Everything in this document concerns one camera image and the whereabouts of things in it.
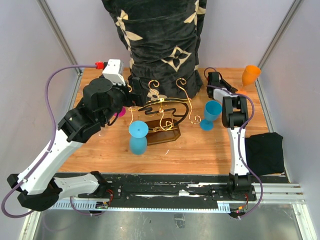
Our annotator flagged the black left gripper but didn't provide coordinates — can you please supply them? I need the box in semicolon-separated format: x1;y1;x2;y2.
100;76;149;124

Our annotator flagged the magenta wine glass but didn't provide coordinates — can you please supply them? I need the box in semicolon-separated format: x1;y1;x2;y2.
114;107;126;118

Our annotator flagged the blue wine glass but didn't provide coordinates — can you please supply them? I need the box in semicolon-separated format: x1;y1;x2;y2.
199;100;222;131
129;120;149;155

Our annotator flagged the orange wine glass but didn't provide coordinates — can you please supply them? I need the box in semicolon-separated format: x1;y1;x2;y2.
236;65;262;95

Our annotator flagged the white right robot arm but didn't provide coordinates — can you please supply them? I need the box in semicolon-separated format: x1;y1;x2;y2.
206;71;257;201

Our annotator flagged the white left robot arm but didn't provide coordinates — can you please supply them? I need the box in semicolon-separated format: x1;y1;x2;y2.
7;76;146;212

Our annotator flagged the blue wine glass front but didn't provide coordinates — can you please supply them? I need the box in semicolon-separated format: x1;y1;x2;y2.
129;120;149;155

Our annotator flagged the black floral plush blanket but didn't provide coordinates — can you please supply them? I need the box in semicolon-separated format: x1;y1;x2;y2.
102;0;207;101

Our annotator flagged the black cloth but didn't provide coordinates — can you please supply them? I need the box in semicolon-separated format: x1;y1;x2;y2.
245;132;285;176

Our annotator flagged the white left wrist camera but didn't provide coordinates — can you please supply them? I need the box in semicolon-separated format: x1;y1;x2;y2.
95;59;126;86

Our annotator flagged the gold wire wine glass rack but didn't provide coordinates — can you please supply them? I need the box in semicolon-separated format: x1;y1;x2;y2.
129;77;201;146

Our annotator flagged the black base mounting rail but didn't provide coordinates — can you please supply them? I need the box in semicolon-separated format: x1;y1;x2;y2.
68;172;253;208

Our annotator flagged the aluminium frame post right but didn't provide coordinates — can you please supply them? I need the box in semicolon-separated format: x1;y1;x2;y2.
253;0;305;75

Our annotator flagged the aluminium frame post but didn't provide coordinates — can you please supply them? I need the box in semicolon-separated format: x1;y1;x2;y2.
253;0;305;75
36;0;83;75

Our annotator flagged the aluminium frame post left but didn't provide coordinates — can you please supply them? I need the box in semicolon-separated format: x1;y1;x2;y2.
36;0;83;75

